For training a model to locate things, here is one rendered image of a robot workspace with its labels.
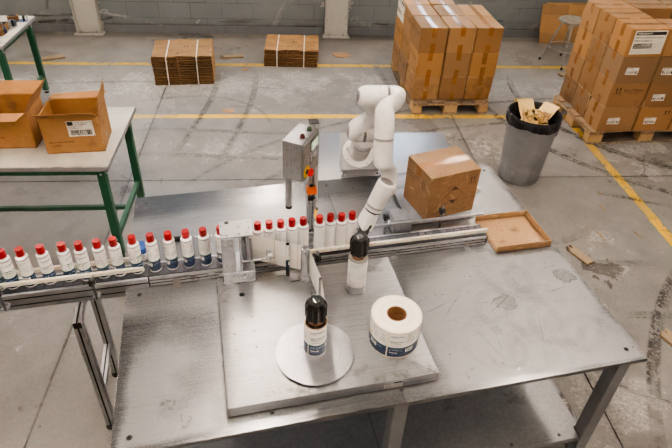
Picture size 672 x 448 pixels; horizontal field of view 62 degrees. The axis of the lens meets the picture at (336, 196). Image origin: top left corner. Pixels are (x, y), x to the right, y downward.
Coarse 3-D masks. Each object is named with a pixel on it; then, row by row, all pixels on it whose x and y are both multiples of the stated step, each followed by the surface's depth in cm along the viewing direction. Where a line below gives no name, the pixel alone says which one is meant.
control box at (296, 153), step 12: (300, 132) 241; (312, 132) 241; (288, 144) 235; (300, 144) 233; (288, 156) 239; (300, 156) 236; (288, 168) 242; (300, 168) 240; (312, 168) 250; (300, 180) 243
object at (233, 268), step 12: (228, 240) 234; (240, 240) 236; (228, 252) 238; (240, 252) 240; (228, 264) 242; (240, 264) 249; (252, 264) 250; (228, 276) 246; (240, 276) 248; (252, 276) 249
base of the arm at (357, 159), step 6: (348, 144) 330; (348, 150) 326; (354, 150) 314; (372, 150) 331; (348, 156) 328; (354, 156) 322; (360, 156) 319; (366, 156) 322; (372, 156) 330; (348, 162) 328; (354, 162) 328; (360, 162) 328; (366, 162) 329
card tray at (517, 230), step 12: (480, 216) 299; (492, 216) 301; (504, 216) 303; (516, 216) 305; (528, 216) 303; (492, 228) 296; (504, 228) 296; (516, 228) 297; (528, 228) 297; (540, 228) 293; (492, 240) 288; (504, 240) 288; (516, 240) 289; (528, 240) 289; (540, 240) 289
